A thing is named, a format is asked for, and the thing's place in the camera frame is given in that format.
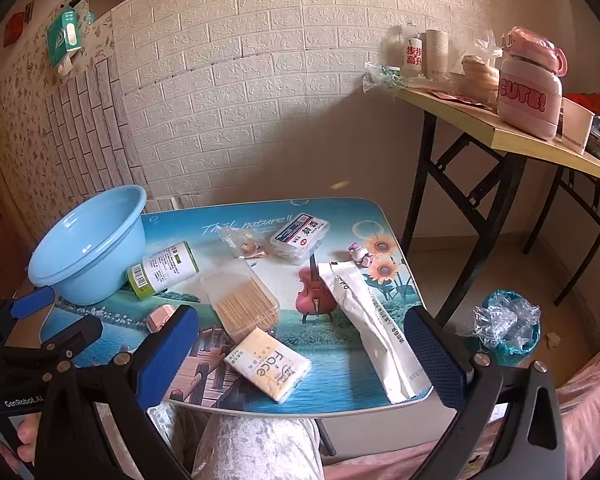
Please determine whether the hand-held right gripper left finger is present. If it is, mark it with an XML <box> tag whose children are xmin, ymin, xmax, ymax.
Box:
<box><xmin>34</xmin><ymin>304</ymin><xmax>201</xmax><ymax>480</ymax></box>

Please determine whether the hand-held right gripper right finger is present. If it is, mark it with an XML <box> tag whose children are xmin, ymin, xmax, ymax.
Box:
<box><xmin>403</xmin><ymin>305</ymin><xmax>567</xmax><ymax>480</ymax></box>

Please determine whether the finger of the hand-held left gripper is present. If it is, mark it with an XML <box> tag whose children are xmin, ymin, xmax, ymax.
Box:
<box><xmin>40</xmin><ymin>316</ymin><xmax>103</xmax><ymax>361</ymax></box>
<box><xmin>7</xmin><ymin>286</ymin><xmax>56</xmax><ymax>322</ymax></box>

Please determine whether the small pink item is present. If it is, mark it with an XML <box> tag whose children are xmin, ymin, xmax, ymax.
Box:
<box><xmin>147</xmin><ymin>304</ymin><xmax>175</xmax><ymax>333</ymax></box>

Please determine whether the light blue plastic basin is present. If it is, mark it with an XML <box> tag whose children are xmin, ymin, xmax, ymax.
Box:
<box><xmin>27</xmin><ymin>184</ymin><xmax>148</xmax><ymax>306</ymax></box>

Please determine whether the long white paper packet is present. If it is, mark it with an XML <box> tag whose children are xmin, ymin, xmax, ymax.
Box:
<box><xmin>318</xmin><ymin>261</ymin><xmax>433</xmax><ymax>404</ymax></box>

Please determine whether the white bottle with green label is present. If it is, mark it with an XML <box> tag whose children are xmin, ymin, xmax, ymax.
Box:
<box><xmin>126</xmin><ymin>241</ymin><xmax>201</xmax><ymax>301</ymax></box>

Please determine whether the clear toothpick box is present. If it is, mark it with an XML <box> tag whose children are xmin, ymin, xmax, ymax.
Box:
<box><xmin>200</xmin><ymin>259</ymin><xmax>282</xmax><ymax>345</ymax></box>

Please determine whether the yellow and white tissue packet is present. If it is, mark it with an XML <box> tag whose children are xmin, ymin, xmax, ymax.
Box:
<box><xmin>223</xmin><ymin>327</ymin><xmax>312</xmax><ymax>404</ymax></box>

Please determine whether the white square container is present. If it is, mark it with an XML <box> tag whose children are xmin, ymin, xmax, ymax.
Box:
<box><xmin>557</xmin><ymin>96</ymin><xmax>596</xmax><ymax>155</ymax></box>

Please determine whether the person's left hand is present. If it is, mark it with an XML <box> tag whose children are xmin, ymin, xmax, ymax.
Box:
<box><xmin>0</xmin><ymin>417</ymin><xmax>40</xmax><ymax>467</ymax></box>

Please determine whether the waste bin with plastic liner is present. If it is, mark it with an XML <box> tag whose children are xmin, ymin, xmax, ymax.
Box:
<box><xmin>472</xmin><ymin>290</ymin><xmax>542</xmax><ymax>366</ymax></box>

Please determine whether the landscape print lap table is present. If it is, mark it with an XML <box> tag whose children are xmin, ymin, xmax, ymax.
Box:
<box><xmin>40</xmin><ymin>197</ymin><xmax>433</xmax><ymax>418</ymax></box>

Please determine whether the small pink and white toy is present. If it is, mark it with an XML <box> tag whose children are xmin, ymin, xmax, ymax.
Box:
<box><xmin>347</xmin><ymin>242</ymin><xmax>377</xmax><ymax>267</ymax></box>

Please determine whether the small clear plastic bag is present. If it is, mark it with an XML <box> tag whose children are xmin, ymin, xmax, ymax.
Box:
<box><xmin>219</xmin><ymin>226</ymin><xmax>271</xmax><ymax>261</ymax></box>

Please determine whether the pink blanket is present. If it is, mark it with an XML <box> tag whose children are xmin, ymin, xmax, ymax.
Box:
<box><xmin>320</xmin><ymin>340</ymin><xmax>600</xmax><ymax>480</ymax></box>

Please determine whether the yellow folding table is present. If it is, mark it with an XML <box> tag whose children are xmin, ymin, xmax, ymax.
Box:
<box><xmin>365</xmin><ymin>80</ymin><xmax>600</xmax><ymax>321</ymax></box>

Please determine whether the red flat packet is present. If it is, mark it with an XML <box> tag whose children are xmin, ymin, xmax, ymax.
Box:
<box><xmin>420</xmin><ymin>87</ymin><xmax>498</xmax><ymax>111</ymax></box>

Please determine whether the green tissue box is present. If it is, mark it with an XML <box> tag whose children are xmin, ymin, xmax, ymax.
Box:
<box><xmin>46</xmin><ymin>4</ymin><xmax>83</xmax><ymax>77</ymax></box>

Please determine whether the pink water bottle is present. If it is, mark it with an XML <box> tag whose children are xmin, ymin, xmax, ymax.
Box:
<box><xmin>496</xmin><ymin>26</ymin><xmax>568</xmax><ymax>141</ymax></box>

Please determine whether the green printed plastic bag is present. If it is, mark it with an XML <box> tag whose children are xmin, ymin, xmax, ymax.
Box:
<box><xmin>362</xmin><ymin>60</ymin><xmax>408</xmax><ymax>92</ymax></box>

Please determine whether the plastic bag of bread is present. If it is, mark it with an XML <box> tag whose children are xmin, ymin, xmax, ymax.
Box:
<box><xmin>450</xmin><ymin>30</ymin><xmax>503</xmax><ymax>108</ymax></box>

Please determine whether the stack of paper cups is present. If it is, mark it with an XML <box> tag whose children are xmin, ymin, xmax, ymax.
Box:
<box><xmin>425</xmin><ymin>29</ymin><xmax>451</xmax><ymax>81</ymax></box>

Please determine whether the red wall box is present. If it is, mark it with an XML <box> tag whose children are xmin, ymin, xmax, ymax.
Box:
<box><xmin>7</xmin><ymin>15</ymin><xmax>27</xmax><ymax>46</ymax></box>

